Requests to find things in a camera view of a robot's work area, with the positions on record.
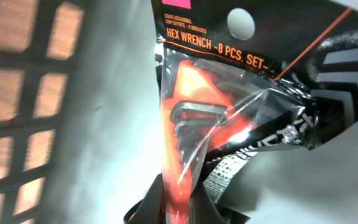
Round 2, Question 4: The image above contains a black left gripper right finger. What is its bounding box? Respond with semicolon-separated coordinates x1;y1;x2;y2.
190;186;250;224

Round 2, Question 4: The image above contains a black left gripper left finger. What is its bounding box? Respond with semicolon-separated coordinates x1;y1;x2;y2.
123;174;166;224

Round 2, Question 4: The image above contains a hex wrench set package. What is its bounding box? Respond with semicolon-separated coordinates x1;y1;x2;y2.
152;0;358;223

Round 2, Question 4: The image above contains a grey plastic laundry basket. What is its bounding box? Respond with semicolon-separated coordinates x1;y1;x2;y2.
0;1;358;223

